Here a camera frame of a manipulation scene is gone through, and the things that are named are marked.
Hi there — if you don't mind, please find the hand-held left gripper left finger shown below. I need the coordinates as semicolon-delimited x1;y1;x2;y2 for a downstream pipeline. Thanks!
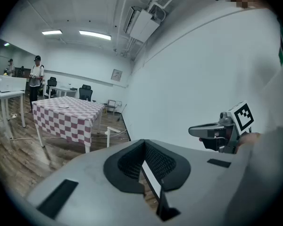
25;139;160;226

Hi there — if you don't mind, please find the small white table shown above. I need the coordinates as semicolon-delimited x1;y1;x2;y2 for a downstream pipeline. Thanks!
0;88;26;140

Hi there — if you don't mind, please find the wooden chair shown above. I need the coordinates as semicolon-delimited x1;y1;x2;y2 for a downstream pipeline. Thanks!
105;99;122;115

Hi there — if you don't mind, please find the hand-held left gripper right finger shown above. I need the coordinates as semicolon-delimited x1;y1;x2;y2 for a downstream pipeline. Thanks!
145;139;248;226

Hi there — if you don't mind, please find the person's right hand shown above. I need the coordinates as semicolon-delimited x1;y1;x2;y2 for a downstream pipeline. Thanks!
235;132;261;154

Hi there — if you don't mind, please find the white box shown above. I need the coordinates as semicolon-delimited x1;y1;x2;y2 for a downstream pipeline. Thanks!
0;75;27;93

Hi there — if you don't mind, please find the white desk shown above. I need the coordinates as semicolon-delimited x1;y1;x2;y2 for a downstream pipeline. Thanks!
48;85;78;99

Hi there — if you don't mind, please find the dark long-handled broom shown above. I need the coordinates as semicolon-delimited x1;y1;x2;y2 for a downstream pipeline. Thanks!
117;104;127;122

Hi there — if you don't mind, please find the ceiling light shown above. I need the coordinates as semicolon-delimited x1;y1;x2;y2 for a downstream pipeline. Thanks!
42;29;63;36
79;30;112;41

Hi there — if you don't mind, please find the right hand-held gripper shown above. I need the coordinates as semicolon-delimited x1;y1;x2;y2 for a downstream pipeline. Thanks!
188;100;255;154

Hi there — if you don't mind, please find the framed wall notice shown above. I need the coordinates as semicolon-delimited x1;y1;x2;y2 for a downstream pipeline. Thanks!
110;69;123;82

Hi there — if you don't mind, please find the black office chair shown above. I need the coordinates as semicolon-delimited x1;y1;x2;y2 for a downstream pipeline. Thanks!
45;76;58;99
79;84;97;103

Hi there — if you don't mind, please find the pink checkered table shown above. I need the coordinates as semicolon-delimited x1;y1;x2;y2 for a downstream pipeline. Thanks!
32;96;106;154

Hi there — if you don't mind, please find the white air conditioner unit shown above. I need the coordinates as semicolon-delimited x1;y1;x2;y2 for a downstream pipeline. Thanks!
123;6;161;43

